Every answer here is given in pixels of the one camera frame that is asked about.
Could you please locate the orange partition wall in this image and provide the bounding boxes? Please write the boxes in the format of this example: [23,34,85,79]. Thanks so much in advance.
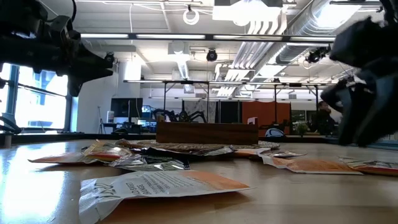
[241,100,292,136]

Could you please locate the white blue round object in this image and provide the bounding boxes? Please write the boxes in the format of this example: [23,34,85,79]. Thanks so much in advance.
[264,127,285,138]

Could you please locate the black background robot arms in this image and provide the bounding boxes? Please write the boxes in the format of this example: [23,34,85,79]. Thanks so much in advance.
[151,108,208,124]

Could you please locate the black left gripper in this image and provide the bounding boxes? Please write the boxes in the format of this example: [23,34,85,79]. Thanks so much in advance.
[33,0,115,97]

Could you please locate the black computer monitor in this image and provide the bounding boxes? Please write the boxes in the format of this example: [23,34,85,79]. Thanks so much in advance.
[110,97,144,118]

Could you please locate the wooden tea organizer box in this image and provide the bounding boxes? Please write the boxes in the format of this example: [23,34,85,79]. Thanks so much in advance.
[155,115,259,146]

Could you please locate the small background plant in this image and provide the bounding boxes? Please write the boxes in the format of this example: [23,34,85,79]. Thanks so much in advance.
[296,123,308,138]

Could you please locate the person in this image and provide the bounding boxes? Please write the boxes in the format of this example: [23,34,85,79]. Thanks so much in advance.
[310,100,337,136]

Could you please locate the yellow tea packet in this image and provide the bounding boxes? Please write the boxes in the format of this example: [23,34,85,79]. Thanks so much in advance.
[81,140,135,162]
[338,156,398,177]

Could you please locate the long ceiling light bar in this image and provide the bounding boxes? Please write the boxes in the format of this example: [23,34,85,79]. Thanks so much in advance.
[79,32,337,44]

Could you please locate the white ceiling ring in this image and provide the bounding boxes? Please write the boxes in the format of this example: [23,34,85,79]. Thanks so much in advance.
[182,8,200,26]

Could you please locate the silver ventilation duct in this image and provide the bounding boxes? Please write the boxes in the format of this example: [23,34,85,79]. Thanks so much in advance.
[275,0,361,65]

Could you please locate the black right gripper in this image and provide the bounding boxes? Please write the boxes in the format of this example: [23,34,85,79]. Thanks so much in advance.
[320,16,398,147]

